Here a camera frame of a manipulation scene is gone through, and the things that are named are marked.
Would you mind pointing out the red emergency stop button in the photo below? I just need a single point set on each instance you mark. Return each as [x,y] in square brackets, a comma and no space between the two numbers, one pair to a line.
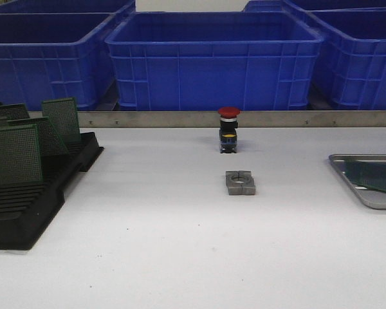
[227,130]

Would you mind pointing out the right blue plastic crate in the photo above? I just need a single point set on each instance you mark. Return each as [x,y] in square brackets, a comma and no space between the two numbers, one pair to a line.
[350,71]

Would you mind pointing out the silver metal tray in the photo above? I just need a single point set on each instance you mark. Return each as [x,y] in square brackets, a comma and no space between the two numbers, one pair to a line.
[364,175]

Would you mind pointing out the black slotted board rack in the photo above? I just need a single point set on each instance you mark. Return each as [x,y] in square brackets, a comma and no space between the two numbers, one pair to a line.
[27,209]

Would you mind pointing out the left blue plastic crate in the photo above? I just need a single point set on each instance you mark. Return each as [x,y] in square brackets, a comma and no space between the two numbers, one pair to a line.
[51,56]

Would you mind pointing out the grey metal clamp block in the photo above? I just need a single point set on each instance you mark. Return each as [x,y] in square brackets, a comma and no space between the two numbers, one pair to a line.
[240,183]

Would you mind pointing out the blue plastic crate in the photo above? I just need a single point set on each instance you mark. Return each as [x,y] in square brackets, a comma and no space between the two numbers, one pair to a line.
[202,61]
[350,71]
[51,56]

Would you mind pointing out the far right blue crate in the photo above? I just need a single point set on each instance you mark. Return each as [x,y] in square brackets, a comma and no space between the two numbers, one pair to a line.
[270,6]

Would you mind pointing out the far left blue crate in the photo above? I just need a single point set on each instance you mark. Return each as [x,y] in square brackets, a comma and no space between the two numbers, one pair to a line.
[53,7]

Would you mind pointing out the steel table edge rail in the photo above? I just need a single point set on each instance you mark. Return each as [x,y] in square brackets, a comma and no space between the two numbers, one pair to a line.
[204,119]

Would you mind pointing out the left edge green circuit board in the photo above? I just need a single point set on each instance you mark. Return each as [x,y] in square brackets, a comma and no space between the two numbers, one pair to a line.
[20,157]

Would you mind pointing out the centre blue plastic crate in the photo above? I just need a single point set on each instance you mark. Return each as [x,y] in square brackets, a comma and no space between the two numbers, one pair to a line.
[202,61]

